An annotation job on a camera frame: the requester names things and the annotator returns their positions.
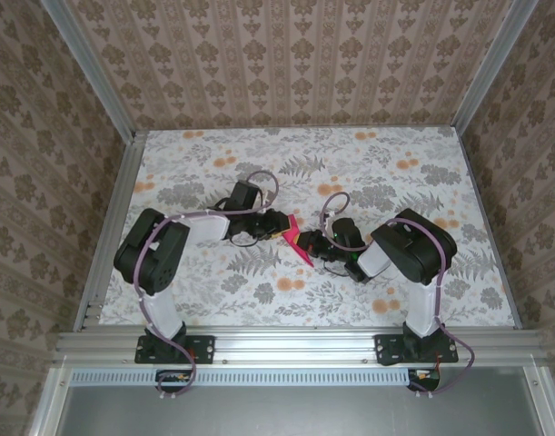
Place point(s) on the pink paper sheet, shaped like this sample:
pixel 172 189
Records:
pixel 300 252

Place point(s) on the long aluminium base rail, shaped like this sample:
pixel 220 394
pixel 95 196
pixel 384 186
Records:
pixel 295 343

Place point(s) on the floral patterned table sheet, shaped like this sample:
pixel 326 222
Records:
pixel 259 150

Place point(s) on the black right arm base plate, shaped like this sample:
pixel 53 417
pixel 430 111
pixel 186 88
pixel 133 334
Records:
pixel 388 349

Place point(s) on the aluminium corner post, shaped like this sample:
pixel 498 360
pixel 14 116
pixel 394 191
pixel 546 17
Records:
pixel 91 72
pixel 490 68

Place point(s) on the small black circuit board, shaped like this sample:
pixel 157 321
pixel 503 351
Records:
pixel 177 379
pixel 424 379

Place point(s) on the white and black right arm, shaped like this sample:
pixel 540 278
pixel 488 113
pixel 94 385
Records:
pixel 418 250

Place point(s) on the aluminium side rail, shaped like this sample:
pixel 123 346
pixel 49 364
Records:
pixel 109 231

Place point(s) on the grey metal panel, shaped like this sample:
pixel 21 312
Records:
pixel 295 413

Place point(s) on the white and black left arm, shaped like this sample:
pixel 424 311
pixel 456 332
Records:
pixel 152 254

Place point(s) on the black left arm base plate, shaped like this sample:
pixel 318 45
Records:
pixel 200 349

